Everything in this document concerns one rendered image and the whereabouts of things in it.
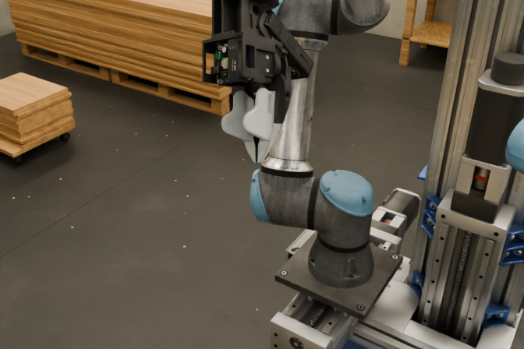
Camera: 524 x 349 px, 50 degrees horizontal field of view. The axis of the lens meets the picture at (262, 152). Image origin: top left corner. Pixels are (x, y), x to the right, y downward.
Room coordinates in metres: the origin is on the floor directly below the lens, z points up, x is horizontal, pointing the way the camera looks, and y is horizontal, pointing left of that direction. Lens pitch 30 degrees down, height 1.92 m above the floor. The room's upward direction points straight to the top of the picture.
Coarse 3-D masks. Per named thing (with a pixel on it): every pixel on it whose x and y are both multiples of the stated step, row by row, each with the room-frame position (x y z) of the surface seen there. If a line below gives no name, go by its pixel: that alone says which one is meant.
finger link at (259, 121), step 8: (264, 88) 0.63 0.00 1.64; (256, 96) 0.62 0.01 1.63; (264, 96) 0.63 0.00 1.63; (272, 96) 0.63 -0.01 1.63; (256, 104) 0.61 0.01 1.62; (264, 104) 0.62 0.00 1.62; (272, 104) 0.62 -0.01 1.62; (248, 112) 0.60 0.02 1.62; (256, 112) 0.61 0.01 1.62; (264, 112) 0.62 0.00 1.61; (272, 112) 0.62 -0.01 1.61; (248, 120) 0.59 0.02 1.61; (256, 120) 0.60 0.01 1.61; (264, 120) 0.61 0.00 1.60; (272, 120) 0.61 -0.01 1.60; (248, 128) 0.59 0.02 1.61; (256, 128) 0.60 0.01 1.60; (264, 128) 0.61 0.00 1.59; (272, 128) 0.61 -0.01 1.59; (256, 136) 0.60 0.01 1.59; (264, 136) 0.60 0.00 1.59; (272, 136) 0.61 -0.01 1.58; (264, 144) 0.61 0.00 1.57; (272, 144) 0.61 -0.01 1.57; (264, 152) 0.60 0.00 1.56
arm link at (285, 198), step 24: (288, 0) 1.13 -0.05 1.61; (312, 0) 1.12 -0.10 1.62; (336, 0) 1.11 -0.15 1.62; (288, 24) 1.12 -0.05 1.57; (312, 24) 1.11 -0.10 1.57; (336, 24) 1.11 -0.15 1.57; (312, 48) 1.11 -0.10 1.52; (312, 72) 1.10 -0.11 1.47; (312, 96) 1.08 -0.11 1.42; (288, 120) 1.05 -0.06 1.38; (288, 144) 1.03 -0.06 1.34; (264, 168) 1.02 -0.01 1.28; (288, 168) 1.00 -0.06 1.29; (312, 168) 1.03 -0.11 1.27; (264, 192) 0.99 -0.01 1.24; (288, 192) 0.97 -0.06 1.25; (264, 216) 0.97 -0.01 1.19; (288, 216) 0.96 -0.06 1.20
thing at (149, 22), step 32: (32, 0) 4.97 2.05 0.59; (64, 0) 4.71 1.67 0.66; (96, 0) 4.49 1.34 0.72; (128, 0) 4.28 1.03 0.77; (160, 0) 4.26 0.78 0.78; (192, 0) 4.26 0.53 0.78; (32, 32) 5.03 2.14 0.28; (64, 32) 4.75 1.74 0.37; (96, 32) 4.52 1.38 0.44; (128, 32) 4.31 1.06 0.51; (160, 32) 4.14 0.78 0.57; (192, 32) 3.95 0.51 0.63; (64, 64) 4.84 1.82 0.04; (96, 64) 4.55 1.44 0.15; (128, 64) 4.35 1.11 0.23; (160, 64) 4.15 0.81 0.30; (192, 64) 3.97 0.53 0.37; (160, 96) 4.19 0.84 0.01; (224, 96) 3.87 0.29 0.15
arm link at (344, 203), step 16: (336, 176) 1.01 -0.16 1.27; (352, 176) 1.01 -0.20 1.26; (320, 192) 0.97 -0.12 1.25; (336, 192) 0.94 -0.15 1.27; (352, 192) 0.95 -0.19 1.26; (368, 192) 0.96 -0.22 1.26; (320, 208) 0.95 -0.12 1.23; (336, 208) 0.93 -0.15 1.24; (352, 208) 0.93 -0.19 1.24; (368, 208) 0.94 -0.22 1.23; (320, 224) 0.94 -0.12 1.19; (336, 224) 0.93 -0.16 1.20; (352, 224) 0.93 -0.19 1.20; (368, 224) 0.95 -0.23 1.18; (336, 240) 0.93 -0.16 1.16; (352, 240) 0.93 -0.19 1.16
